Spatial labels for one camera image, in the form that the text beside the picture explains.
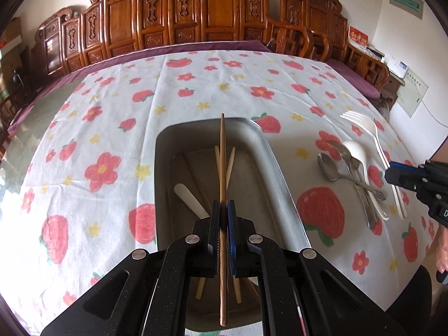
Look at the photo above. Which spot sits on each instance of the brown cardboard box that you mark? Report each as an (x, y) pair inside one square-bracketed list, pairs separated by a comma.
[(12, 29)]

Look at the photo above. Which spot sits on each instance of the red gift box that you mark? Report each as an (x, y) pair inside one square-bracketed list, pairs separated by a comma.
[(358, 36)]

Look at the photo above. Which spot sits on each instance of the white plastic fork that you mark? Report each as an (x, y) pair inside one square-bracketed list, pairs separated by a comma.
[(379, 140)]

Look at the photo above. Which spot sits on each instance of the grey wall electrical panel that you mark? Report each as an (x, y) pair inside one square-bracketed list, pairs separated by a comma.
[(406, 1)]

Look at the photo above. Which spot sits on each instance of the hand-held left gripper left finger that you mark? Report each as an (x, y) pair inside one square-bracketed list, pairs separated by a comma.
[(214, 231)]

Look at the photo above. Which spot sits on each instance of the long carved wooden sofa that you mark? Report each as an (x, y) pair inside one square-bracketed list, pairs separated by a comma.
[(217, 10)]

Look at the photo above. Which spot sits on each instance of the person's right hand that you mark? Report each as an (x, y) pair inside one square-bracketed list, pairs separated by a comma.
[(442, 248)]

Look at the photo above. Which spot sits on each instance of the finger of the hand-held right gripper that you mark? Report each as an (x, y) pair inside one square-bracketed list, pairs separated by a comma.
[(406, 166), (400, 178)]

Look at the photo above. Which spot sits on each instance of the white wall panel cover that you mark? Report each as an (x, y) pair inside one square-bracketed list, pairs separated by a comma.
[(413, 94)]

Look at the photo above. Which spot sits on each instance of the white plastic spoon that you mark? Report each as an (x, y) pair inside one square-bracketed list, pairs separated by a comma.
[(355, 150), (189, 196)]

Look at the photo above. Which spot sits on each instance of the purple armchair cushion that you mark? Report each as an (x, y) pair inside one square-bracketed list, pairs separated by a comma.
[(353, 77)]

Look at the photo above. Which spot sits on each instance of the carved wooden armchair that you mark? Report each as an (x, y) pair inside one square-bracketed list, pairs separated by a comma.
[(318, 14)]

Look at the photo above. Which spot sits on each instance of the strawberry print tablecloth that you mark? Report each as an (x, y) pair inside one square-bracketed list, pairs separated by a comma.
[(105, 119)]

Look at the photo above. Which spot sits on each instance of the grey plastic bag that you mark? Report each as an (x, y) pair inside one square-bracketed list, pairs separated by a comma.
[(386, 110)]

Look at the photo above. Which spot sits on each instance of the light wooden chopstick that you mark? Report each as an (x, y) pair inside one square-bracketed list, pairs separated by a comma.
[(231, 162), (216, 154)]

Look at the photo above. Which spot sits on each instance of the metal spoon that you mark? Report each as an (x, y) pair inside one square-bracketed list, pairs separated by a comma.
[(329, 169)]

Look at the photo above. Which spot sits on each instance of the rectangular metal tray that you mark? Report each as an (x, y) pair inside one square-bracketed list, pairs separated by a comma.
[(259, 182)]

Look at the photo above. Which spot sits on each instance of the white desk device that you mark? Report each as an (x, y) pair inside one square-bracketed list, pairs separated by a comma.
[(399, 68)]

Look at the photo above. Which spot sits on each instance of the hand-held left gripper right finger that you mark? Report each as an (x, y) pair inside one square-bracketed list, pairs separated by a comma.
[(232, 238)]

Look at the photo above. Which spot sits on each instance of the wooden chair with slats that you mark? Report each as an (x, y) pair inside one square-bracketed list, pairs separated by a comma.
[(10, 108)]

